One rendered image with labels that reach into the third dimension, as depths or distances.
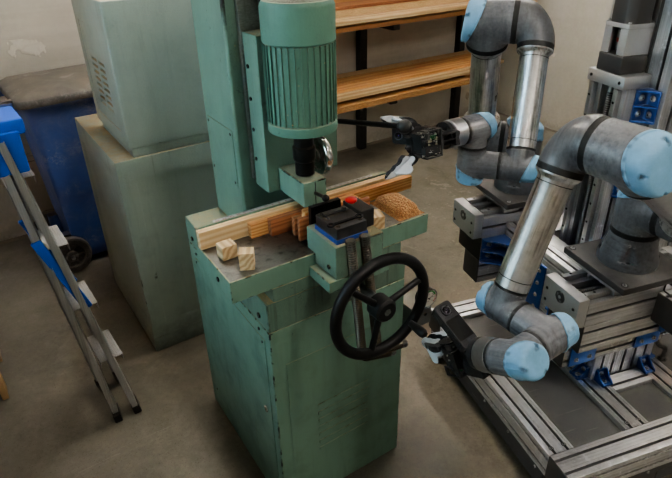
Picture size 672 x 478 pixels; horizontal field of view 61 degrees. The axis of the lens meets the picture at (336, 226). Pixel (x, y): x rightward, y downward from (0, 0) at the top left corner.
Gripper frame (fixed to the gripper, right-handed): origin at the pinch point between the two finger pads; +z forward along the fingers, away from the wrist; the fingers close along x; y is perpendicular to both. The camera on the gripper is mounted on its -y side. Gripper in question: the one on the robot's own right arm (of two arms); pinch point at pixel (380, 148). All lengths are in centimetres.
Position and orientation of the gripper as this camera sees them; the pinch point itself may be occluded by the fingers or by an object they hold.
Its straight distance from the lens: 140.9
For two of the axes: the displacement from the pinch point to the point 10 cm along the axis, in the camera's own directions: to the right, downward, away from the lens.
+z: -8.4, 2.6, -4.8
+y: 5.4, 2.4, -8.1
